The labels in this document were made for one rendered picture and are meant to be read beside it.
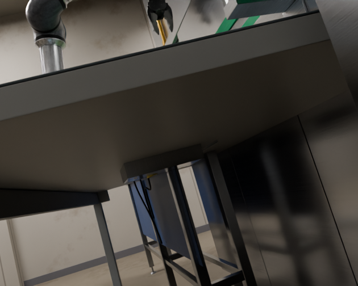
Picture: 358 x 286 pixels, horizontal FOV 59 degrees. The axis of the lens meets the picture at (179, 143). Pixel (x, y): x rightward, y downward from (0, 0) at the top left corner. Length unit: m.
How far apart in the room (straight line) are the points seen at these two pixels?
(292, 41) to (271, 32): 0.02
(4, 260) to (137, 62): 4.08
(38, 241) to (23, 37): 2.63
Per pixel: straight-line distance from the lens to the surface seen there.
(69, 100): 0.31
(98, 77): 0.31
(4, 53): 4.85
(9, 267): 4.31
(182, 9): 1.53
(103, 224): 1.82
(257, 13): 0.55
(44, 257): 4.30
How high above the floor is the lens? 0.61
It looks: 8 degrees up
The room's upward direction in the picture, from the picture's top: 16 degrees counter-clockwise
